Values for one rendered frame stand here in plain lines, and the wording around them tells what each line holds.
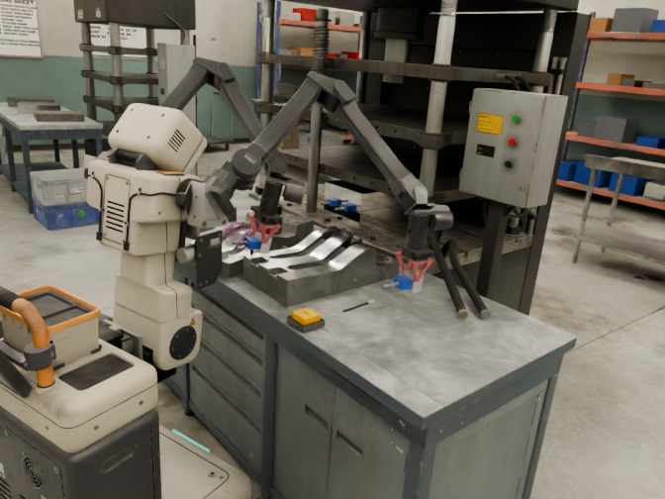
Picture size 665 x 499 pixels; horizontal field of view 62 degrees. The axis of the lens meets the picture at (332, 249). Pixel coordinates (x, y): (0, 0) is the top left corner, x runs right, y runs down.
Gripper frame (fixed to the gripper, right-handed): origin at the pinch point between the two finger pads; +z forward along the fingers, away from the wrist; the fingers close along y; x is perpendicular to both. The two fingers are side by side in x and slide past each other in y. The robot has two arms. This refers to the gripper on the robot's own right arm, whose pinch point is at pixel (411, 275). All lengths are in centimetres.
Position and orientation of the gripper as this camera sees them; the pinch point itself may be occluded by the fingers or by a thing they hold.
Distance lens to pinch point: 167.4
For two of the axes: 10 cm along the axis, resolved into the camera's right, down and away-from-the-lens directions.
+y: -5.3, -3.2, 7.9
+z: -0.8, 9.4, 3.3
